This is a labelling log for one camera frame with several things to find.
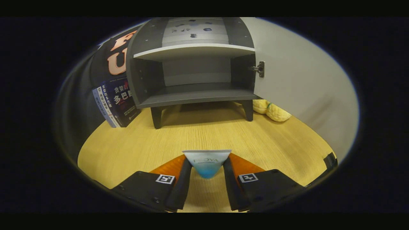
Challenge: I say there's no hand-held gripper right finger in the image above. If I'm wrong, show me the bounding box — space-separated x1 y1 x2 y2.
223 153 307 212

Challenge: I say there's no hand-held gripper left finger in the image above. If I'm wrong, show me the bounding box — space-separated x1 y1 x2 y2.
110 154 193 213

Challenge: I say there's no blue and white tube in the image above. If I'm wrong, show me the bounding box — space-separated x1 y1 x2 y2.
182 149 232 179

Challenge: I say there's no white cabinet door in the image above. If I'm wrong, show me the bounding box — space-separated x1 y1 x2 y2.
240 17 360 162

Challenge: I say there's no yellow plush toy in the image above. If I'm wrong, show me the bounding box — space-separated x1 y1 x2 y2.
252 99 292 122

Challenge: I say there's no grey cabinet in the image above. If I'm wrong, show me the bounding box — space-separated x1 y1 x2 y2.
126 17 261 130

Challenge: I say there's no dark blue book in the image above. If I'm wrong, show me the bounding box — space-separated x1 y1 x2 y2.
101 77 142 128

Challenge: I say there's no blue and white book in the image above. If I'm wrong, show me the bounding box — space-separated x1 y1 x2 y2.
96 84 120 128
92 87 111 127

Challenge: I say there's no metal door hinge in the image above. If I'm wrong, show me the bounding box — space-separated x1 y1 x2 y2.
249 61 265 78

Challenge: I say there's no white cabinet shelf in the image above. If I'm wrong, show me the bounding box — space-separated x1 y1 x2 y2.
134 43 256 62

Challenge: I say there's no black backdrop cloth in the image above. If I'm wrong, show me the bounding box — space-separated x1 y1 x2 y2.
56 30 138 154

